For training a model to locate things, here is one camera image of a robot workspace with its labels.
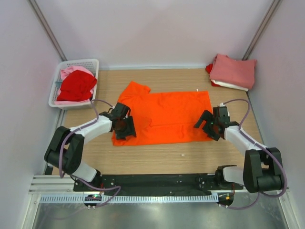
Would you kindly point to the white cable duct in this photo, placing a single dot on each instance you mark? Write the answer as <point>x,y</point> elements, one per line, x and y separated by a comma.
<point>83,198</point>

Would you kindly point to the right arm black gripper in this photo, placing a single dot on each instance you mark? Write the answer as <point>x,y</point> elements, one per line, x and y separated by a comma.
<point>208,116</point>

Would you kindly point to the orange t-shirt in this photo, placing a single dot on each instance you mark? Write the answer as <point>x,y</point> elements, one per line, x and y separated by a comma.
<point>163,118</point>

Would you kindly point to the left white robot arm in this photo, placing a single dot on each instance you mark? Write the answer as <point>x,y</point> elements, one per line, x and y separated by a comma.
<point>66,148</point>

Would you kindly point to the grey plastic laundry basket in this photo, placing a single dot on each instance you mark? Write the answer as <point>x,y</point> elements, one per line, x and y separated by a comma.
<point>90,64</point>

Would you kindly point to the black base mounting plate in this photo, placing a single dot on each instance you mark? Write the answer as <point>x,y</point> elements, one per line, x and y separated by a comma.
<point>161,185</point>

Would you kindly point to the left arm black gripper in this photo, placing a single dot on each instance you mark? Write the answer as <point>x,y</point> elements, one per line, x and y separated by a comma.
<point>130,130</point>

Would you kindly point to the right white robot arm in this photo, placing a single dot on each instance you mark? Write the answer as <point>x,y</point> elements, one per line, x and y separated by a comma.
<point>263,170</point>

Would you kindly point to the folded pink t-shirt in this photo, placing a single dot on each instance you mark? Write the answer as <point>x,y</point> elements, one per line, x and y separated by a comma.
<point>233,72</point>

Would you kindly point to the red t-shirt in basket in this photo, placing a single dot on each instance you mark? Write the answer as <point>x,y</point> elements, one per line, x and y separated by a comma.
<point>77,87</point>

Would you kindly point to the pink t-shirt in basket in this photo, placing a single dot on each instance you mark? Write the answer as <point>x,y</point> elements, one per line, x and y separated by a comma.
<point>64,73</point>

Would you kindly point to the aluminium frame rail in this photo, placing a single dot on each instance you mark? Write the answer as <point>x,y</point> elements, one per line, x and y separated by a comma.
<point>53,184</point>

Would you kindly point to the folded red t-shirt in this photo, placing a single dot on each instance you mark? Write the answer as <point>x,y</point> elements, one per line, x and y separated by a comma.
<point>209,68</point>

